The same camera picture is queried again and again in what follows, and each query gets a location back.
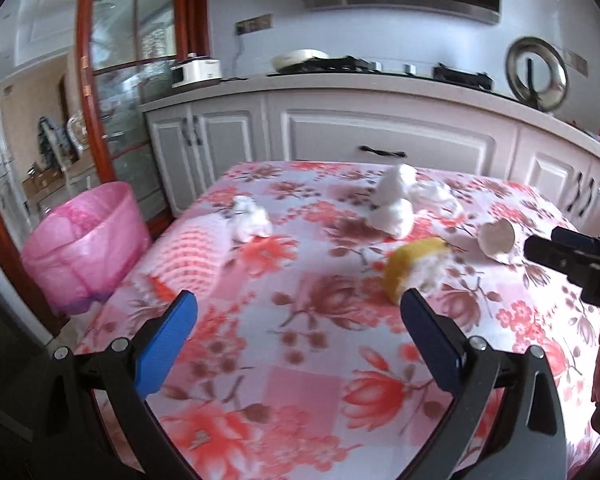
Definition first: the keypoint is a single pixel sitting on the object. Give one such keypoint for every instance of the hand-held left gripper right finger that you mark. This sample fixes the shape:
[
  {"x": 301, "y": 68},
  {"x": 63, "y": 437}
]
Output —
[{"x": 430, "y": 345}]

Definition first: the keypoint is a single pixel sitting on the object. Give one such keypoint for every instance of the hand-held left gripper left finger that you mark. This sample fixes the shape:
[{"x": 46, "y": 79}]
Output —
[{"x": 165, "y": 345}]

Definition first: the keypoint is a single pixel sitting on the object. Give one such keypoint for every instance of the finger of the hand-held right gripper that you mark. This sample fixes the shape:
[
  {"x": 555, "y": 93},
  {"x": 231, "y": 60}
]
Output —
[
  {"x": 587, "y": 244},
  {"x": 560, "y": 256}
]

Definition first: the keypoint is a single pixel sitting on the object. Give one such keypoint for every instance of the white eggshell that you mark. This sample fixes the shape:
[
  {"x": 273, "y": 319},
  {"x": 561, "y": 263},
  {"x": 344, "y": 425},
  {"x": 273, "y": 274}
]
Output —
[{"x": 497, "y": 240}]

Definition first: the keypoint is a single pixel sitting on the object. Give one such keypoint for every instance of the yellow banana peel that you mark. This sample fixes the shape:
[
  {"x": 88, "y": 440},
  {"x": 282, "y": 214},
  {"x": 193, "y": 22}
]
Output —
[{"x": 405, "y": 265}]

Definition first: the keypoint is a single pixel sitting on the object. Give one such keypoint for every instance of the pink foam net sleeve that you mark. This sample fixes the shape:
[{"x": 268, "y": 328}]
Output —
[{"x": 195, "y": 260}]

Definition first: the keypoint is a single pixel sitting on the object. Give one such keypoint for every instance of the pink-lined waste bin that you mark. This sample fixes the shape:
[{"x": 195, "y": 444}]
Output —
[{"x": 85, "y": 250}]

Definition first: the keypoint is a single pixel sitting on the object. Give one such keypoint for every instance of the pink floral tablecloth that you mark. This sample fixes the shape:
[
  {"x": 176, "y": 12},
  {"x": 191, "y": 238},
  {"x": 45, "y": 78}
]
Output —
[{"x": 300, "y": 350}]

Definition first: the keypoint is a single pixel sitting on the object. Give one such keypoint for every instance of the black lid rack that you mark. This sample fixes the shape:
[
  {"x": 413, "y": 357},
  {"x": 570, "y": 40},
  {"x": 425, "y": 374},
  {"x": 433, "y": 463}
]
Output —
[{"x": 531, "y": 85}]

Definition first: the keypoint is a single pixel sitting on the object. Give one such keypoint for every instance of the steel pot lid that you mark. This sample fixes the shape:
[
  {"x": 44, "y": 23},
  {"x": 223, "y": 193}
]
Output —
[{"x": 555, "y": 75}]

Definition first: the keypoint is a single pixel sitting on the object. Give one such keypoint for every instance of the black gas stove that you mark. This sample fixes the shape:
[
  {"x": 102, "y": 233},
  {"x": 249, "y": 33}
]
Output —
[{"x": 460, "y": 77}]

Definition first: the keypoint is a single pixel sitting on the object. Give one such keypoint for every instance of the cardboard boxes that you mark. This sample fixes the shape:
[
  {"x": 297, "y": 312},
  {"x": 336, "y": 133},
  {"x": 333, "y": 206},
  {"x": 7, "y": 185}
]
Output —
[{"x": 42, "y": 177}]

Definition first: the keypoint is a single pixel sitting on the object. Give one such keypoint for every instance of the ornate white chair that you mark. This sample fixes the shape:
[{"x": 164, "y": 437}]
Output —
[{"x": 80, "y": 135}]

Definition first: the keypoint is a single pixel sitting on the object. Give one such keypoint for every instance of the white drawer front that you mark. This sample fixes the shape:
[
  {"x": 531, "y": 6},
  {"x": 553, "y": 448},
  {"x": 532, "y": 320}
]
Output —
[{"x": 330, "y": 132}]

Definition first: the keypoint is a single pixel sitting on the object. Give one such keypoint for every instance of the dark patterned jacket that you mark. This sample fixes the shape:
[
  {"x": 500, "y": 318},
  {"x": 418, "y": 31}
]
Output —
[{"x": 50, "y": 140}]

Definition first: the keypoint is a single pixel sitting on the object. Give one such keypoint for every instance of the white base cabinet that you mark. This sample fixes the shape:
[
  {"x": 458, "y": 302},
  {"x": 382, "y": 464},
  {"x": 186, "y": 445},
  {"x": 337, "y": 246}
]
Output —
[{"x": 275, "y": 130}]

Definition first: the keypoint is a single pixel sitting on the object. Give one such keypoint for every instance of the wooden glass sliding door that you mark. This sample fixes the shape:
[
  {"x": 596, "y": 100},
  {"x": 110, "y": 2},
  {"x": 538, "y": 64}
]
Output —
[{"x": 95, "y": 110}]

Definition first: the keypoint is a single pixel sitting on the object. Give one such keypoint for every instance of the white rice cooker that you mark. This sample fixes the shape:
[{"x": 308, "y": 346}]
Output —
[{"x": 197, "y": 71}]

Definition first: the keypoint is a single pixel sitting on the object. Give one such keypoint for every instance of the white lattice screen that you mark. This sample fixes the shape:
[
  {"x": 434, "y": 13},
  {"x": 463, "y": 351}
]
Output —
[{"x": 155, "y": 42}]

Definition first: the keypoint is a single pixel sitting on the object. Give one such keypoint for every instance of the white frying pan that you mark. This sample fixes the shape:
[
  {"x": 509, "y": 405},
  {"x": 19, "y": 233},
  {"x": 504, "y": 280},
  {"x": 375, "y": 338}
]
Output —
[{"x": 297, "y": 60}]

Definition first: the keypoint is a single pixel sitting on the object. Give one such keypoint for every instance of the brown wall socket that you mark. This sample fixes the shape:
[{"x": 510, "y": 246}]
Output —
[
  {"x": 574, "y": 60},
  {"x": 254, "y": 25}
]

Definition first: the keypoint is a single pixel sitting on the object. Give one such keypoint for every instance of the red wooden door frame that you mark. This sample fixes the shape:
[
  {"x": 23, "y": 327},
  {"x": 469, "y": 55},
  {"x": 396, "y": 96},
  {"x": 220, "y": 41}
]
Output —
[{"x": 190, "y": 20}]

